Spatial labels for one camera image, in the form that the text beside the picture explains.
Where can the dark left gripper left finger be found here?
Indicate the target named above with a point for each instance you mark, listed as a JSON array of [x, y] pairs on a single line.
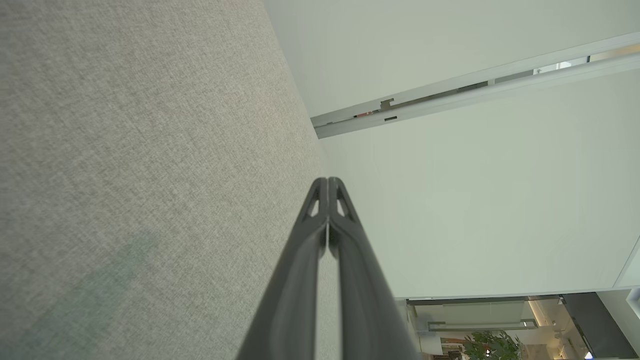
[[290, 310]]

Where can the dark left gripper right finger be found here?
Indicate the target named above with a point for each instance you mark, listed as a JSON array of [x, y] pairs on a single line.
[[365, 310]]

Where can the metal-framed glass door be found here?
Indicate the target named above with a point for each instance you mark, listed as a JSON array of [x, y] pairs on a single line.
[[475, 301]]

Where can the green potted plant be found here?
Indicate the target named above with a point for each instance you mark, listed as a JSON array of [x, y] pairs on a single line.
[[492, 347]]

